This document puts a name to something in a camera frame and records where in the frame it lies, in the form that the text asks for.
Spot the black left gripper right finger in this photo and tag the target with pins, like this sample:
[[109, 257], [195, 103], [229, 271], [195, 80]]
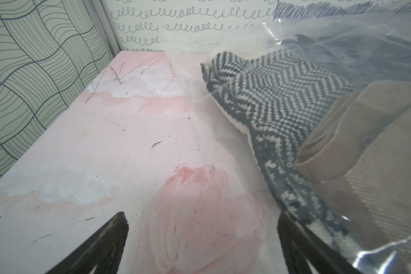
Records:
[[302, 249]]

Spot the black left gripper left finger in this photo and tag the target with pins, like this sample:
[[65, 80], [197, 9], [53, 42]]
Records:
[[101, 253]]

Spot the black white herringbone knit blanket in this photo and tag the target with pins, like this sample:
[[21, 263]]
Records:
[[276, 101]]

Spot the beige striped blanket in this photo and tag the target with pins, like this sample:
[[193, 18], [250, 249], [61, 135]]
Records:
[[358, 160]]

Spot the clear plastic vacuum bag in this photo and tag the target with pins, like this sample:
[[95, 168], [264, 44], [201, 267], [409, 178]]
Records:
[[222, 217]]

